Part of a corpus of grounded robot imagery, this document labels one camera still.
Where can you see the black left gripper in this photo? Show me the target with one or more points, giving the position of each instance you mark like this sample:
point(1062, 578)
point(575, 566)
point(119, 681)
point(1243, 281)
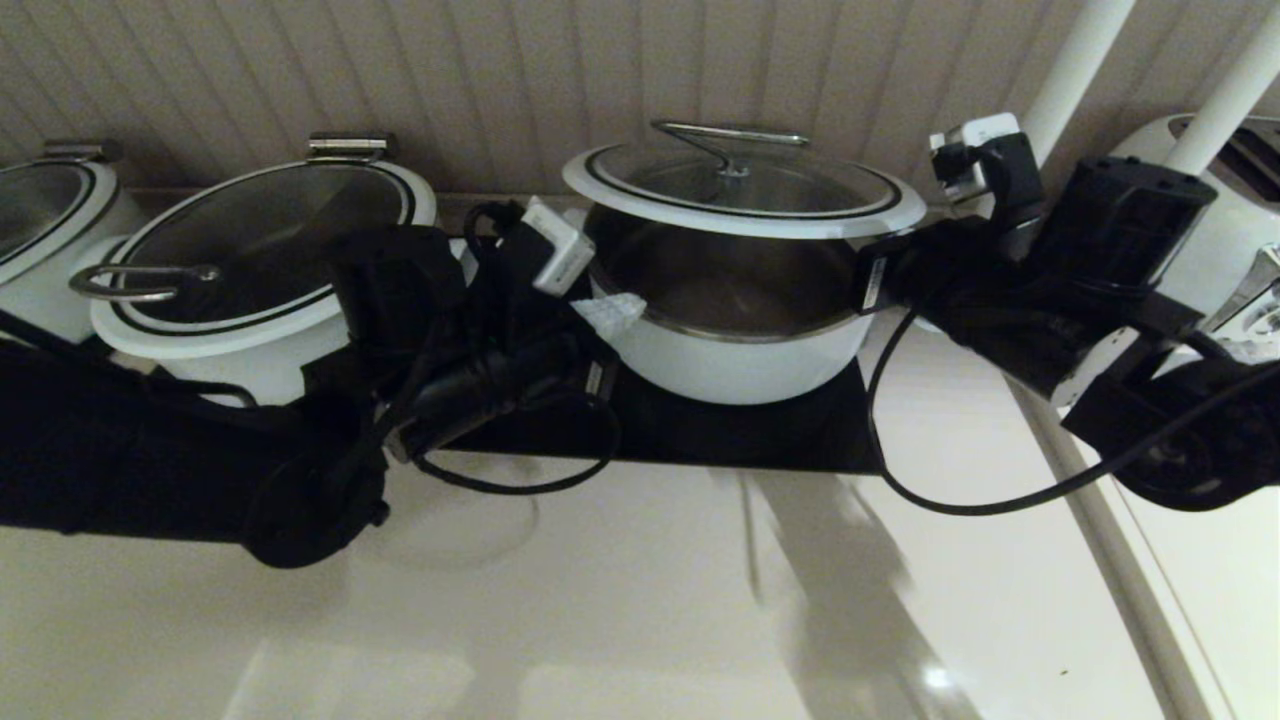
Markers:
point(480, 390)

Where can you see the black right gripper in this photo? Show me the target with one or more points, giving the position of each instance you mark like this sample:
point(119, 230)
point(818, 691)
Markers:
point(1000, 300)

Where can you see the glass lid white rim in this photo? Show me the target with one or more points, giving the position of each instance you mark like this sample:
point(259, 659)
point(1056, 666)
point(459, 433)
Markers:
point(750, 195)
point(40, 205)
point(250, 230)

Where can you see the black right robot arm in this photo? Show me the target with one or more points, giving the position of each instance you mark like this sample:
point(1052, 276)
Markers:
point(1190, 440)

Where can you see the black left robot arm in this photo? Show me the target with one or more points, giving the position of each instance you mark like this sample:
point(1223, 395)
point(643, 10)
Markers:
point(150, 470)

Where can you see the large black glass cooktop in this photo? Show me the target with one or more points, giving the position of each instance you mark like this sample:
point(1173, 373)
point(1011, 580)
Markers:
point(700, 440)

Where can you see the white metal pole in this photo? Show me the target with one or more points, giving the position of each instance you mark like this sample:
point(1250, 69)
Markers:
point(1075, 70)
point(1230, 100)

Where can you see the white toaster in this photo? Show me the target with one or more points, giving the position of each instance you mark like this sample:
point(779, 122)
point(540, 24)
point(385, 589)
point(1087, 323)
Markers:
point(1245, 225)

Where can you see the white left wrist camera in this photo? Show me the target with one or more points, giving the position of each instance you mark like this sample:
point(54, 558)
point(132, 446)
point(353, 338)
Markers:
point(560, 250)

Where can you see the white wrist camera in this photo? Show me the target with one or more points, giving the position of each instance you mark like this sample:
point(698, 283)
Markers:
point(560, 250)
point(975, 150)

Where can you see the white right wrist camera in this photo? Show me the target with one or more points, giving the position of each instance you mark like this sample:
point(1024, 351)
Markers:
point(975, 150)

